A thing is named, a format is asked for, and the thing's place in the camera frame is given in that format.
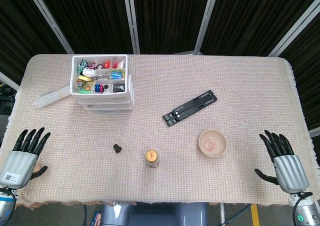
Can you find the beige woven tablecloth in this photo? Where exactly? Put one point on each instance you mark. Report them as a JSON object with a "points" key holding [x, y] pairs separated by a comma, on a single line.
{"points": [[175, 181]]}

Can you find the red orange trinket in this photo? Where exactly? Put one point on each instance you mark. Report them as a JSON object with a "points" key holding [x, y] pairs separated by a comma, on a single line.
{"points": [[107, 64]]}

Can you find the grey metal table leg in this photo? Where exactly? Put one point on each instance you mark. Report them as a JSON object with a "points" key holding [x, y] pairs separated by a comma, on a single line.
{"points": [[222, 213]]}

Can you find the stack of coloured discs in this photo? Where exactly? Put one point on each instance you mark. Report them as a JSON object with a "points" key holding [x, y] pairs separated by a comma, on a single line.
{"points": [[98, 88]]}

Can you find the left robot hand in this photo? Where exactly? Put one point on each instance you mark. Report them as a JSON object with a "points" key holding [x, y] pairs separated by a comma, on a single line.
{"points": [[20, 168]]}

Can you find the colourful candy bag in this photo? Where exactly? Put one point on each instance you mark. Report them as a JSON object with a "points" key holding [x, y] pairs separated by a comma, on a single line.
{"points": [[83, 86]]}

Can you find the beige bowl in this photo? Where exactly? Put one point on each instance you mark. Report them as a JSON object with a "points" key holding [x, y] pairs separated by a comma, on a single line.
{"points": [[218, 136]]}

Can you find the colourful printed package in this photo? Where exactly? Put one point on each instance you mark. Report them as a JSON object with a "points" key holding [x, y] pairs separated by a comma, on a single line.
{"points": [[97, 218]]}

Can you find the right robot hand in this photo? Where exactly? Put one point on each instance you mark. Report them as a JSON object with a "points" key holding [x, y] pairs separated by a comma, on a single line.
{"points": [[290, 172]]}

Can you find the clear plastic bottle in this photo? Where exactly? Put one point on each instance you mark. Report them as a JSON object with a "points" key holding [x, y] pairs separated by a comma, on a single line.
{"points": [[50, 97]]}

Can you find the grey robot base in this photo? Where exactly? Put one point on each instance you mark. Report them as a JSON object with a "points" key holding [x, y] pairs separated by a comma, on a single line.
{"points": [[155, 216]]}

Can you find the grey metal screen post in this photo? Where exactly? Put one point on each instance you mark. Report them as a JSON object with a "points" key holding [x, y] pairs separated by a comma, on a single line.
{"points": [[206, 19], [295, 29], [315, 133], [131, 19], [8, 80], [50, 20]]}

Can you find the small black object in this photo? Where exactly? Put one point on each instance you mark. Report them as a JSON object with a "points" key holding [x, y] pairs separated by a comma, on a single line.
{"points": [[117, 148]]}

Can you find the white crumpled wrapper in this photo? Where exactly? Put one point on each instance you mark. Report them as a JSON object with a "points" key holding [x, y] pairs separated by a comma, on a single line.
{"points": [[88, 72]]}

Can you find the white drawer organizer box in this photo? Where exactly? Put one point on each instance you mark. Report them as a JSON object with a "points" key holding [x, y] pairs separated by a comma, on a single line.
{"points": [[100, 93]]}

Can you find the yellow block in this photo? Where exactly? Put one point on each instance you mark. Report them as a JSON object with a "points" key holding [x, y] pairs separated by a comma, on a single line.
{"points": [[85, 78]]}

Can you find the Costa coffee bottle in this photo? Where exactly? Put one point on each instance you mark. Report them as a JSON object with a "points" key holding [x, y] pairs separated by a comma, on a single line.
{"points": [[152, 158]]}

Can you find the pink small trinket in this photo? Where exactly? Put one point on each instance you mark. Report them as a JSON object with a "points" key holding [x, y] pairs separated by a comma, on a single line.
{"points": [[92, 66]]}

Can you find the green foil candy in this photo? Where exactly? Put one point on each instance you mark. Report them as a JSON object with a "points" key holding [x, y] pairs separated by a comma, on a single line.
{"points": [[81, 67]]}

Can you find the red and white packet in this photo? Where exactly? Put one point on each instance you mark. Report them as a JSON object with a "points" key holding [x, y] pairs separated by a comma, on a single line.
{"points": [[118, 62]]}

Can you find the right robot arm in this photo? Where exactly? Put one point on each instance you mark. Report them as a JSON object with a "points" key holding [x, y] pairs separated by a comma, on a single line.
{"points": [[308, 211]]}

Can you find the blue snack packet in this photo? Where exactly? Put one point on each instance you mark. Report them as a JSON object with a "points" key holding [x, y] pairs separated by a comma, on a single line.
{"points": [[117, 74]]}

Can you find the clear plastic drawer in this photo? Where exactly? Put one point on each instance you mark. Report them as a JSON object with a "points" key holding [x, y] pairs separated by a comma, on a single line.
{"points": [[105, 99], [107, 106], [110, 111]]}

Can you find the black folding laptop stand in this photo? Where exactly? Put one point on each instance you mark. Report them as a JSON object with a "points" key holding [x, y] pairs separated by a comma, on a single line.
{"points": [[190, 108]]}

